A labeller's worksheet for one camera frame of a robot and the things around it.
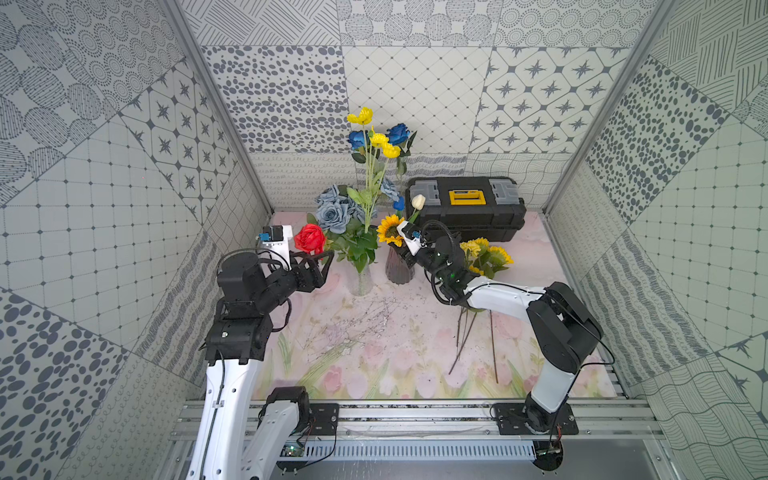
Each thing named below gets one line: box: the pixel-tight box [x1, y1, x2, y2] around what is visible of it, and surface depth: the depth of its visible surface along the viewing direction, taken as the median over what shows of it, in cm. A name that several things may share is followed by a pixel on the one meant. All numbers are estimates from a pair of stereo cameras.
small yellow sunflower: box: [376, 214, 405, 247], surface depth 81 cm
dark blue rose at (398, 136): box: [387, 123, 417, 177], surface depth 81 cm
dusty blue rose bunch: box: [315, 177, 399, 235], surface depth 73 cm
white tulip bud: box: [409, 194, 426, 224], surface depth 88 cm
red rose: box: [294, 223, 326, 255], surface depth 65 cm
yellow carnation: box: [459, 237, 489, 258], surface depth 100 cm
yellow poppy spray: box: [347, 107, 401, 233], surface depth 71 cm
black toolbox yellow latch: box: [406, 176, 527, 243], surface depth 103 cm
